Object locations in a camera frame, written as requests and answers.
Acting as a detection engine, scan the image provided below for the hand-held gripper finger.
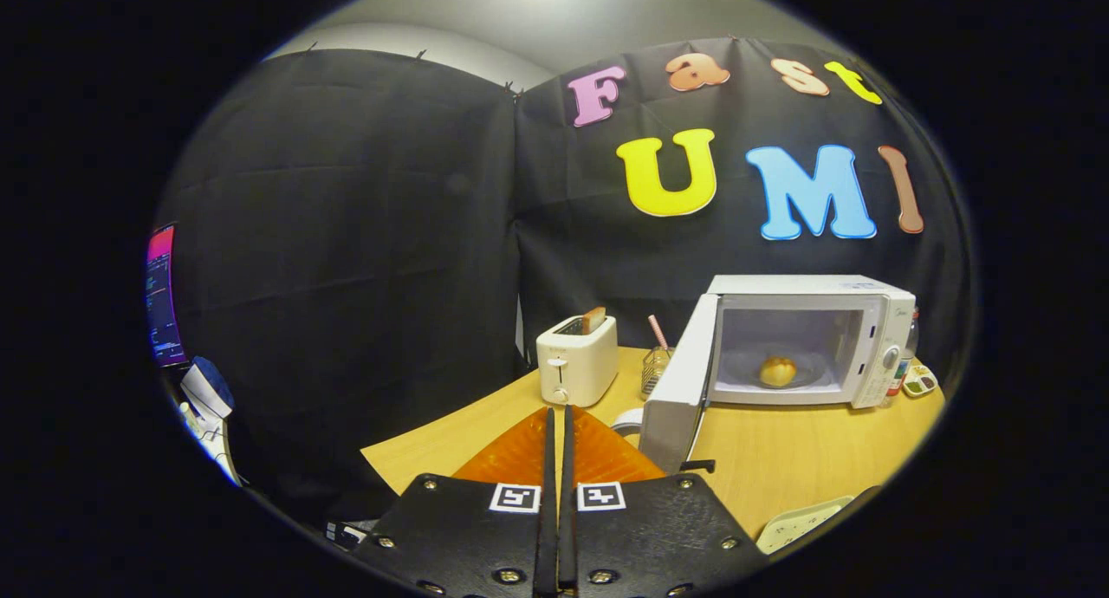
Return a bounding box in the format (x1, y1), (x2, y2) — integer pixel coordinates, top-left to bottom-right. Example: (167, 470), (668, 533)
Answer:
(558, 405), (772, 598)
(353, 406), (559, 598)

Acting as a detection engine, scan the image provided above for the white microwave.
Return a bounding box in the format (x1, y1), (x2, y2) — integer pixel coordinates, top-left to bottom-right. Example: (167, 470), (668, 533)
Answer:
(611, 274), (918, 475)

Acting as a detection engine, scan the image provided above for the white toaster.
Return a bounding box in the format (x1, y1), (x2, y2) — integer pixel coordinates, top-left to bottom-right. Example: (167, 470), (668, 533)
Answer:
(535, 315), (619, 408)

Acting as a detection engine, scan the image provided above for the cream square plate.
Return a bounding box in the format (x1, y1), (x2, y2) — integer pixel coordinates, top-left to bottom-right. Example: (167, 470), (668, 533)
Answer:
(756, 496), (854, 556)

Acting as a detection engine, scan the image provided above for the black backdrop cloth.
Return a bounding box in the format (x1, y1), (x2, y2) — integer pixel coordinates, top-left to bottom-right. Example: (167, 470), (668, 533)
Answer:
(156, 36), (967, 521)

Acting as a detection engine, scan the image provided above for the white and blue device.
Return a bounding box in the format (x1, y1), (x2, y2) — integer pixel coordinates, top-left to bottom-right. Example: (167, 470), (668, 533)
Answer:
(178, 355), (243, 486)

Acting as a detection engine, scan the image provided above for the clear water bottle red label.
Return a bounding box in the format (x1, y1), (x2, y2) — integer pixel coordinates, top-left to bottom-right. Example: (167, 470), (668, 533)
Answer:
(885, 308), (921, 398)

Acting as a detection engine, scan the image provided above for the computer monitor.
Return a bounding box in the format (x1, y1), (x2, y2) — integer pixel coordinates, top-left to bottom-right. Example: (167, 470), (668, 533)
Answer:
(145, 224), (188, 369)

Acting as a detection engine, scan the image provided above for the small wire basket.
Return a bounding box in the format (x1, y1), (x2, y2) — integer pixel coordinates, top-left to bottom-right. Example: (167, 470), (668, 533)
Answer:
(641, 347), (675, 398)

